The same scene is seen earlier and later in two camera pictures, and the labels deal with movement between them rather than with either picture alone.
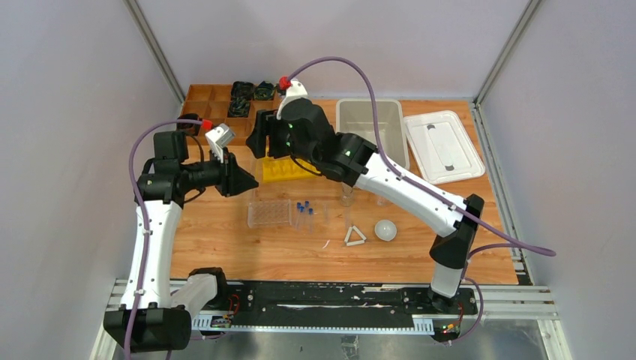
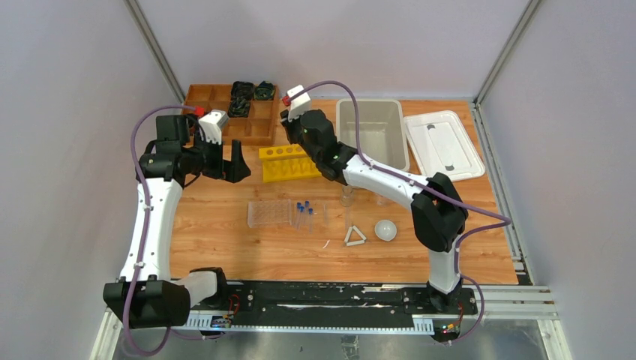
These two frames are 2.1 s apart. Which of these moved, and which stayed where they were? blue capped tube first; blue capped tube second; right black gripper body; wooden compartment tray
Moved: right black gripper body
Stayed: blue capped tube second; wooden compartment tray; blue capped tube first
